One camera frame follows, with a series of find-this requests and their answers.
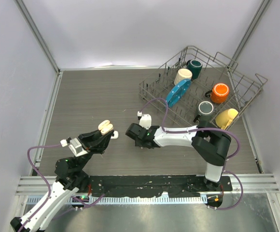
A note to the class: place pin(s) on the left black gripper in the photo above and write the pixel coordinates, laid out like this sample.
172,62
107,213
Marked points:
94,141

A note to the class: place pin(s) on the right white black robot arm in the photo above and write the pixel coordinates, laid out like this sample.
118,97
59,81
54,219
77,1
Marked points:
212,144

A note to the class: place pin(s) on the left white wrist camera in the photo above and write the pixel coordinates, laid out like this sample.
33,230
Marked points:
75,146

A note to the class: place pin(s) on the white earbud charging case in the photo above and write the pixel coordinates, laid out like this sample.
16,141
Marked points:
115,135

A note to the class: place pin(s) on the yellow mug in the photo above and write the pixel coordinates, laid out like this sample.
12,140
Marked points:
225,118

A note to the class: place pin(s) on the pink earbud charging case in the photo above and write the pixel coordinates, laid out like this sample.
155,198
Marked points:
105,127

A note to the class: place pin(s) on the blue polka dot plate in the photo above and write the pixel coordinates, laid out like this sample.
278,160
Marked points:
177,92

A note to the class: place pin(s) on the grey green mug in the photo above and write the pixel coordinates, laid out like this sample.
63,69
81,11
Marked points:
204,111

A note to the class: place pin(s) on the white slotted cable duct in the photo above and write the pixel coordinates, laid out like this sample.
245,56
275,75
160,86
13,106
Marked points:
163,199

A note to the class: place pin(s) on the cream mug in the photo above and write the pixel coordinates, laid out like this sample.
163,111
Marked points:
182,74

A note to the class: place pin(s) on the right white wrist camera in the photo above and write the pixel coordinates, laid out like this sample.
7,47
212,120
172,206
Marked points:
145,120

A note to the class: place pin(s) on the orange mug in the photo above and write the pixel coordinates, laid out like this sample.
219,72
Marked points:
219,93

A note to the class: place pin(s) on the black mounting base plate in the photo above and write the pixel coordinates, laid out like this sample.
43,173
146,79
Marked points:
148,186

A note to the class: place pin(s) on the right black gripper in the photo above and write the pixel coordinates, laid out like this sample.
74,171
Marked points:
138,143

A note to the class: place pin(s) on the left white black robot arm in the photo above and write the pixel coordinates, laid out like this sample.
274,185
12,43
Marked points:
70,179

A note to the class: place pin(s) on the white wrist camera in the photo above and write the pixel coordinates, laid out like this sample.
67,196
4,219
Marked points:
75,146
145,120

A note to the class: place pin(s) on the grey wire dish rack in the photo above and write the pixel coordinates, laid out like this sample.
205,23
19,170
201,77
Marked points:
217,68

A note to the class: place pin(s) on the dark teal mug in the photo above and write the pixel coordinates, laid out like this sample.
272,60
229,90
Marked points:
194,66

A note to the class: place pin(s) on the aluminium frame rail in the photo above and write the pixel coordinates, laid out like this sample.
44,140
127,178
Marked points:
31,185

